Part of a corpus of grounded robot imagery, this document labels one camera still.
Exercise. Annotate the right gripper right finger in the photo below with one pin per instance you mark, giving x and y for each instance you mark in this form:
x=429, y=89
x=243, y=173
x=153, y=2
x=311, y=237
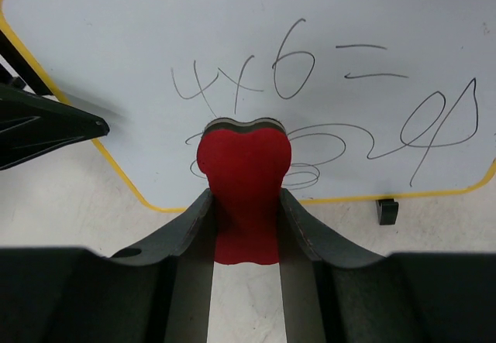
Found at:
x=331, y=286

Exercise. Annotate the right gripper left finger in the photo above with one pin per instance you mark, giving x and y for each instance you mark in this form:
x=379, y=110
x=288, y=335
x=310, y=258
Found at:
x=182, y=253

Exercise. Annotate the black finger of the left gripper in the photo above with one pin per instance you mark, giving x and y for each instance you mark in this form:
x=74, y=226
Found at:
x=32, y=126

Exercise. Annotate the red whiteboard eraser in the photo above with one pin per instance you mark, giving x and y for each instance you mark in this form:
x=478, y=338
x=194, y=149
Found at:
x=245, y=164

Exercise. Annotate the yellow framed whiteboard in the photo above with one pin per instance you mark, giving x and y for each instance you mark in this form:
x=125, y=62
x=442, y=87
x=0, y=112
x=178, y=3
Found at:
x=380, y=98

